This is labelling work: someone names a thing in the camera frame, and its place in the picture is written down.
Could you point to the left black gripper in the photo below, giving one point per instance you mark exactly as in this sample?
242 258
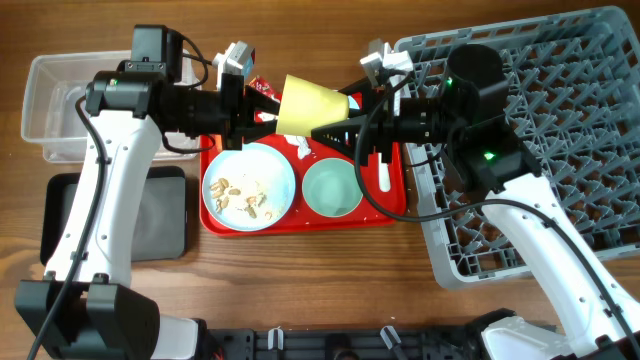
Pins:
234 96

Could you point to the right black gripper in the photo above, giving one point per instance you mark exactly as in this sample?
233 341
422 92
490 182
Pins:
379 126

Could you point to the light blue bowl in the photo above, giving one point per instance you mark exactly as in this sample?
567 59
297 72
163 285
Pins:
354 103

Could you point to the red snack wrapper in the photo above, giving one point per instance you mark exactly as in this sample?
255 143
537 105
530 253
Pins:
265 88

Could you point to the yellow plastic cup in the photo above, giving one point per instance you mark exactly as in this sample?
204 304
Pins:
305 106

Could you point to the white tissue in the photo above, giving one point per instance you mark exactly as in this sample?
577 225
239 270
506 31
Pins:
300 142

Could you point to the white plastic spoon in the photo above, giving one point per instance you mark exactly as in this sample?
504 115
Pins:
384 180

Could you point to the light blue plate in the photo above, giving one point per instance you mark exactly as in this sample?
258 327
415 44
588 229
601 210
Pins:
261 163

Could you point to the green saucer bowl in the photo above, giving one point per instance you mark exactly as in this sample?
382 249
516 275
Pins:
330 188

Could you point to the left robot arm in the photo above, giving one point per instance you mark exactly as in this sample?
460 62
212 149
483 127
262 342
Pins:
84 307

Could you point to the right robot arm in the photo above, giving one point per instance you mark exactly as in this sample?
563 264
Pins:
504 181

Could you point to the grey dishwasher rack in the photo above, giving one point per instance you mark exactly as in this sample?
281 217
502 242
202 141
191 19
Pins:
573 99

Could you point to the red serving tray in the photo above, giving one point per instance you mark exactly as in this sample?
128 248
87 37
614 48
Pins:
301 218

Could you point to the food scraps and rice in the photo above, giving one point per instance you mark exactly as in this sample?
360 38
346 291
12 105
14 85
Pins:
241 195

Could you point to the black plastic tray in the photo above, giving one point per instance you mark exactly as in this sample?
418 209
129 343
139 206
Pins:
160 231

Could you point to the clear plastic bin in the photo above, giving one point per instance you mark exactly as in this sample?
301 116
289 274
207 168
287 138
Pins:
54 84

